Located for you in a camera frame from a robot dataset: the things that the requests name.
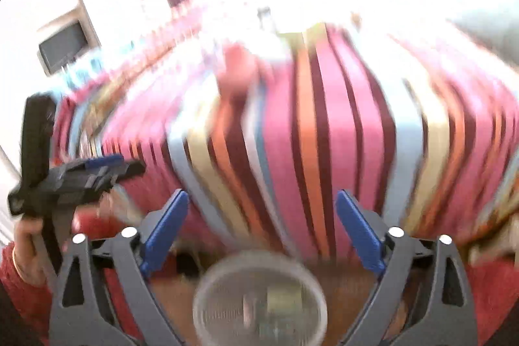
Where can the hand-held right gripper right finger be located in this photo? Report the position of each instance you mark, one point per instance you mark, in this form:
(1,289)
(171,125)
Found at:
(361,234)

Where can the striped colourful bed sheet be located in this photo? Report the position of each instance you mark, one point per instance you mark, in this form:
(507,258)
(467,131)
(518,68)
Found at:
(324,127)

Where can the person's left forearm red sleeve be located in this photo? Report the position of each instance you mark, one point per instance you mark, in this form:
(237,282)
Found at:
(24,313)

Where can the dark television screen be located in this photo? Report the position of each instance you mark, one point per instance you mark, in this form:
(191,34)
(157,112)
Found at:
(65,48)

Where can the round white waste bin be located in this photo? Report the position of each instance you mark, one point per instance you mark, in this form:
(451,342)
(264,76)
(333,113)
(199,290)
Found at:
(259,301)

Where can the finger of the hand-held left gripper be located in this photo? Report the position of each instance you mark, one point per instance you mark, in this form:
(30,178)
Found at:
(101,175)

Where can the white cabinet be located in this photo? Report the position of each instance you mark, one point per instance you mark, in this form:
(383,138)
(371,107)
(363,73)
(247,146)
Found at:
(81,1)

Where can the person's red fleece clothing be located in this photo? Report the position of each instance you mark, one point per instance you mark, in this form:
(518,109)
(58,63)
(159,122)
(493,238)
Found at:
(494,305)

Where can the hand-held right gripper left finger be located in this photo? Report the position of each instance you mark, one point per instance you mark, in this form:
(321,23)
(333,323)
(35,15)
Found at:
(164,234)

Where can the person's left hand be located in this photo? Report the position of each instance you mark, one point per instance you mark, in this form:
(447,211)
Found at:
(28,248)

